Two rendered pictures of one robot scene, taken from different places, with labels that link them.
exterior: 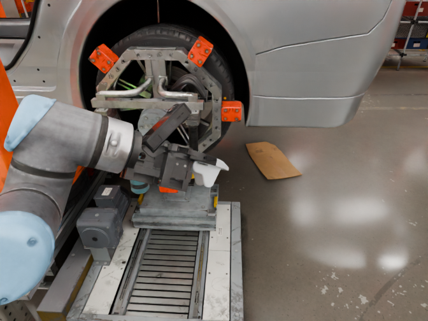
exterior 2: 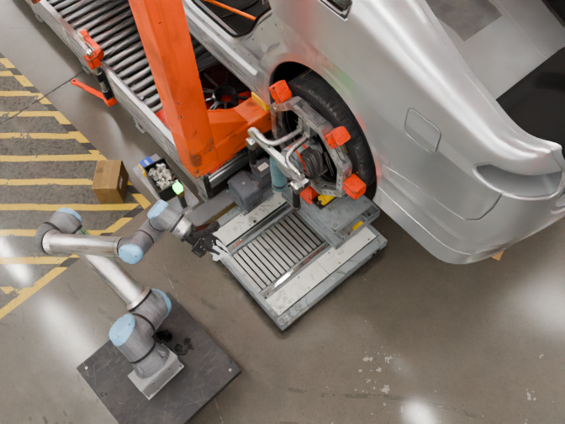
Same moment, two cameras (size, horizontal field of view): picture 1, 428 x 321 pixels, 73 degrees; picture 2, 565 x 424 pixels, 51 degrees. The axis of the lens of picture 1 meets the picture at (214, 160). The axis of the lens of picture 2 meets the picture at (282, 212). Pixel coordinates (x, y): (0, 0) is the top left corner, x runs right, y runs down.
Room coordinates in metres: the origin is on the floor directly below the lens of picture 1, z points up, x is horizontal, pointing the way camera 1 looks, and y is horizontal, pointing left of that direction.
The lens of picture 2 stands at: (-0.02, -1.03, 3.25)
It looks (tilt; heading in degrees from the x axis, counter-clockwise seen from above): 60 degrees down; 51
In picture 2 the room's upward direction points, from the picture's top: 4 degrees counter-clockwise
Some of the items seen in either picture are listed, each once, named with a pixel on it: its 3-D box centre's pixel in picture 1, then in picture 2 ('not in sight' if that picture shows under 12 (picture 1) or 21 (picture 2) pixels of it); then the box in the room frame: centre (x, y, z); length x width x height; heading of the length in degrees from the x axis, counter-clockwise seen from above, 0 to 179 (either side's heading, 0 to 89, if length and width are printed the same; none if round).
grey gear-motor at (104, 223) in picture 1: (113, 217); (263, 183); (1.15, 0.55, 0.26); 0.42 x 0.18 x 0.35; 177
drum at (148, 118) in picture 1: (158, 116); (298, 156); (1.16, 0.24, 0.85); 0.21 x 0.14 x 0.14; 177
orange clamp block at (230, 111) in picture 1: (231, 111); (353, 187); (1.22, -0.08, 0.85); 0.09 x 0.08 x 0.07; 87
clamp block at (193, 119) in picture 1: (193, 114); (300, 183); (1.01, 0.08, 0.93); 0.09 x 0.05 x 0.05; 177
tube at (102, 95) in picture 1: (125, 79); (277, 126); (1.11, 0.34, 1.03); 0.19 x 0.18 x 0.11; 177
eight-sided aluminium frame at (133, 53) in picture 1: (162, 110); (309, 147); (1.23, 0.24, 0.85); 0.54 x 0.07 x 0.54; 87
